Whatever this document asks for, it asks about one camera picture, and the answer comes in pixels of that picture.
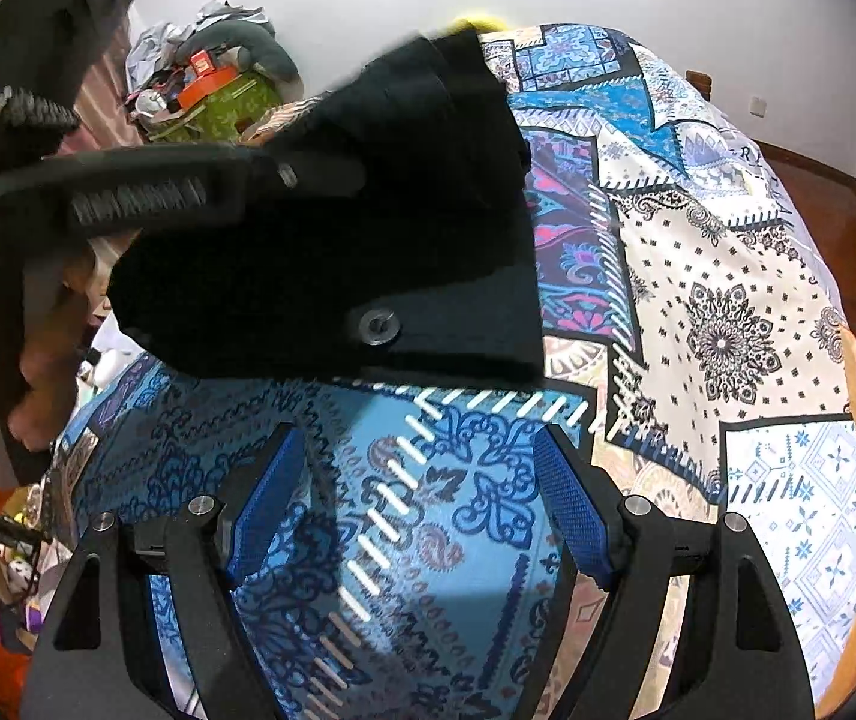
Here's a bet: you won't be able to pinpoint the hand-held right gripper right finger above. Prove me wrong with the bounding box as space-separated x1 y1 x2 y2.
513 424 819 720

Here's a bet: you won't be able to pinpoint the grey plush pillow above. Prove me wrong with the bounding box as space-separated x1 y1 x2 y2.
194 13 303 85

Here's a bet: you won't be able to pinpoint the yellow foam arch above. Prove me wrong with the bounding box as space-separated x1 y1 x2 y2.
444 13 509 36

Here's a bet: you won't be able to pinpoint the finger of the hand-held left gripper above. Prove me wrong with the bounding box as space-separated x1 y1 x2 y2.
0 142 367 235

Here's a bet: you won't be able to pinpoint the person's left hand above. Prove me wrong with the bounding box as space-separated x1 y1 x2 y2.
6 240 112 447

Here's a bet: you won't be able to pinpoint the pile of grey clothes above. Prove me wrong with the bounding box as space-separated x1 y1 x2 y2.
126 0 271 70

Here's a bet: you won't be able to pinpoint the green storage box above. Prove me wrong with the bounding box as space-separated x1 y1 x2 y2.
149 73 284 145

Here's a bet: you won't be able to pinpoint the orange box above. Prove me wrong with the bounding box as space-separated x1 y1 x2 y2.
175 62 239 111

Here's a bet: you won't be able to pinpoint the striped red curtain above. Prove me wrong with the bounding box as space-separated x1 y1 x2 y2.
0 0 138 152

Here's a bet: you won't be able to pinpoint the black pants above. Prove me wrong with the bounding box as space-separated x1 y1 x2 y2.
107 28 549 389

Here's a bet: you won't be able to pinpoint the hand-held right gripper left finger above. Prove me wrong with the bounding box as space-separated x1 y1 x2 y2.
19 424 307 720

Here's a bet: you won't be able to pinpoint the blue patchwork blanket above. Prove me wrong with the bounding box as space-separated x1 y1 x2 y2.
45 21 856 720

